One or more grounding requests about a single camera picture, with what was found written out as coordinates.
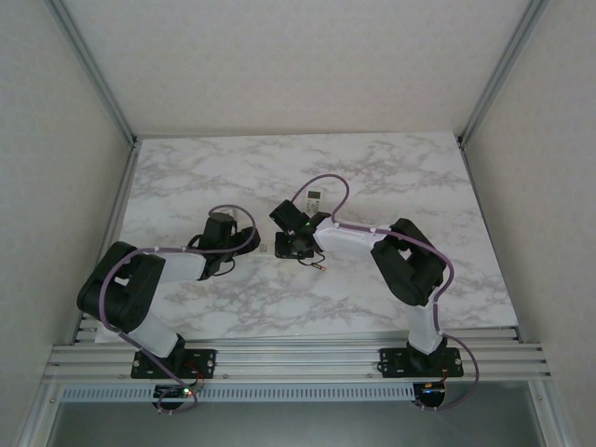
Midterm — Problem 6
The white slotted cable duct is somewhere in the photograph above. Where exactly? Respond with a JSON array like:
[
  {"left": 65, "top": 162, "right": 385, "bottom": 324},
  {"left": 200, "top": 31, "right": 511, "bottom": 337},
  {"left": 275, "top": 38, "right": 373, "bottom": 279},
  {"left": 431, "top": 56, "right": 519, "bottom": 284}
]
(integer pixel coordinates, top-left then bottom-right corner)
[{"left": 60, "top": 384, "right": 415, "bottom": 402}]

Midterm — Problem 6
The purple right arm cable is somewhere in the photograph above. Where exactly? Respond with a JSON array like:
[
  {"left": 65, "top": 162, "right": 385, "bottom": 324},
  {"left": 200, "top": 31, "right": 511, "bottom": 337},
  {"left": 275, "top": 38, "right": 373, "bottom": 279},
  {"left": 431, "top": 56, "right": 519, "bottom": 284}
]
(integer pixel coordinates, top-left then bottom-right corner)
[{"left": 293, "top": 173, "right": 481, "bottom": 413}]

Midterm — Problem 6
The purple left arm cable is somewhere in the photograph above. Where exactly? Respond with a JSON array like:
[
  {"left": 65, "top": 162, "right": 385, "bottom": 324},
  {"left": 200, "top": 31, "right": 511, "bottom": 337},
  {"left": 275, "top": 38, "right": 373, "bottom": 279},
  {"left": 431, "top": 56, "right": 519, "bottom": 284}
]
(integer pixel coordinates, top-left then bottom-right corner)
[{"left": 98, "top": 204, "right": 261, "bottom": 415}]

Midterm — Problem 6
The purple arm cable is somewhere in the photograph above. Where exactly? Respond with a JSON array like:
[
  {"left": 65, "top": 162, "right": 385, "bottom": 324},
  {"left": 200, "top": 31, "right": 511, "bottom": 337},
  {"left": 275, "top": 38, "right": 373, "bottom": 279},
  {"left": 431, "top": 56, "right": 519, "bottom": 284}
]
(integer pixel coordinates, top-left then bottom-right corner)
[
  {"left": 98, "top": 204, "right": 261, "bottom": 415},
  {"left": 293, "top": 173, "right": 481, "bottom": 413}
]

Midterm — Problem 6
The aluminium corner frame post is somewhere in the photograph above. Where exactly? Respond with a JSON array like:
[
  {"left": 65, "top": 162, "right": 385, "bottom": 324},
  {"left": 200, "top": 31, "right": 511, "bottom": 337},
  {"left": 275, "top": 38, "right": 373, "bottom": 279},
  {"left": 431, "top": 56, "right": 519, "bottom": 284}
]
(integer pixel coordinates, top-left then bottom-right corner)
[
  {"left": 44, "top": 0, "right": 141, "bottom": 148},
  {"left": 454, "top": 0, "right": 553, "bottom": 149}
]

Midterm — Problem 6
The black controller board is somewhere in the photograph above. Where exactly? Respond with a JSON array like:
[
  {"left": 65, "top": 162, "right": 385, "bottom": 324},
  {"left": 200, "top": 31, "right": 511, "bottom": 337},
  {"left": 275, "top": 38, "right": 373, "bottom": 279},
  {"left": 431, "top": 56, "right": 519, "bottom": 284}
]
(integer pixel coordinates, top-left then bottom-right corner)
[
  {"left": 153, "top": 384, "right": 196, "bottom": 400},
  {"left": 413, "top": 381, "right": 448, "bottom": 401}
]

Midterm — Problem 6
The aluminium lower frame leg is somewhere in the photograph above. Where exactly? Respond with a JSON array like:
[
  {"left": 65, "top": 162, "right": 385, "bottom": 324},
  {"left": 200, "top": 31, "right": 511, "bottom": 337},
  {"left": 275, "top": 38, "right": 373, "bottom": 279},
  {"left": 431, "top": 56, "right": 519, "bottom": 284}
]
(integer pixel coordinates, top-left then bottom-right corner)
[
  {"left": 528, "top": 379, "right": 576, "bottom": 447},
  {"left": 18, "top": 379, "right": 64, "bottom": 447}
]

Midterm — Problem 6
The aluminium side frame rail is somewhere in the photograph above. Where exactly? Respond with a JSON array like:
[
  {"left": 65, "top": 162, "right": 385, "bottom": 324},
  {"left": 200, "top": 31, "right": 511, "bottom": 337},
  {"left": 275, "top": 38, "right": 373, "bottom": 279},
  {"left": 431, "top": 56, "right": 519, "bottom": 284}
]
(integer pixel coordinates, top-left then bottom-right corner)
[{"left": 69, "top": 139, "right": 143, "bottom": 345}]

